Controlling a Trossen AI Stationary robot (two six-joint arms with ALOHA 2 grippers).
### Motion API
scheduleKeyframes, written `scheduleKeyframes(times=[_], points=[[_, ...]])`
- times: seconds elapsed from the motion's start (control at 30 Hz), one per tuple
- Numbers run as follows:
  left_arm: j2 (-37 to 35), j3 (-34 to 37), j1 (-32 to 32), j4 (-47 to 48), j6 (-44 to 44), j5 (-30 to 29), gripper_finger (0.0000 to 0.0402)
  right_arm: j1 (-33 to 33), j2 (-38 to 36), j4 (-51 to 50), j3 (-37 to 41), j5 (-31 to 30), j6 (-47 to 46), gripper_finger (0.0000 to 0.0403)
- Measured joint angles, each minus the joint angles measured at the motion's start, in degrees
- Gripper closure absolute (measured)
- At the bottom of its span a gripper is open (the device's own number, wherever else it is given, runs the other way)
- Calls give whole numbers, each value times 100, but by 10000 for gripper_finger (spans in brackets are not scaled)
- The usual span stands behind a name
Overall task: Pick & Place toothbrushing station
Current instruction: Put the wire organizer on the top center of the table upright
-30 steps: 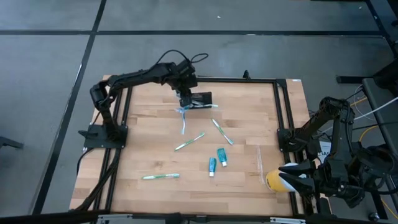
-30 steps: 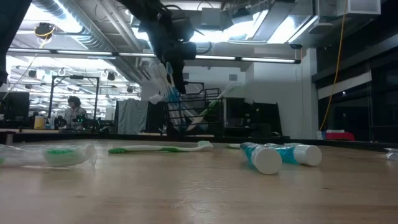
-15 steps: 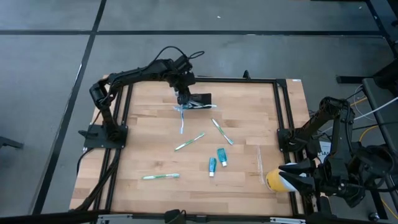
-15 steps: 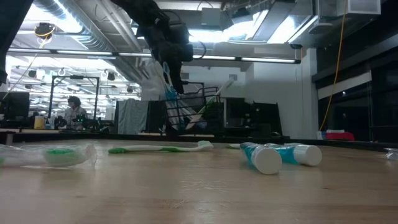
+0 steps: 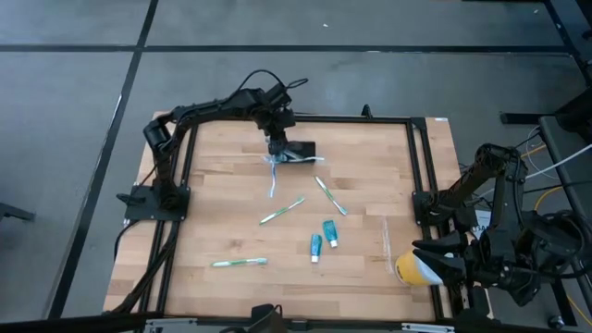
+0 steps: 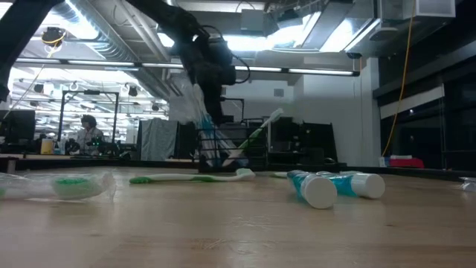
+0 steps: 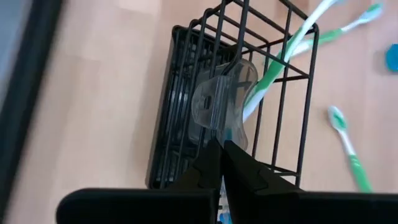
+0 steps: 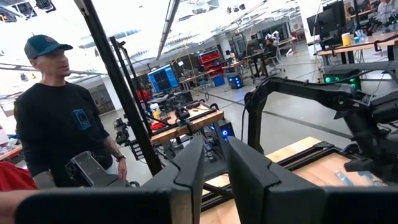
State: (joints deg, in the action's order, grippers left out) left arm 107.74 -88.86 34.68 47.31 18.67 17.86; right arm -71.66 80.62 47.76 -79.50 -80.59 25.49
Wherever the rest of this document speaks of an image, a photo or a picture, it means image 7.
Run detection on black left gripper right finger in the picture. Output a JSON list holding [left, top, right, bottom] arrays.
[[224, 141, 398, 224]]

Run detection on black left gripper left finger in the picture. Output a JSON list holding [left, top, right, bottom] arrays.
[[55, 139, 222, 224]]

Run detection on black wire rack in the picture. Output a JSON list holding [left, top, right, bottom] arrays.
[[146, 0, 320, 190]]

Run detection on green white toothbrush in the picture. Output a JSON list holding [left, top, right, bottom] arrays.
[[242, 0, 338, 123], [328, 105, 374, 194], [292, 2, 384, 58]]

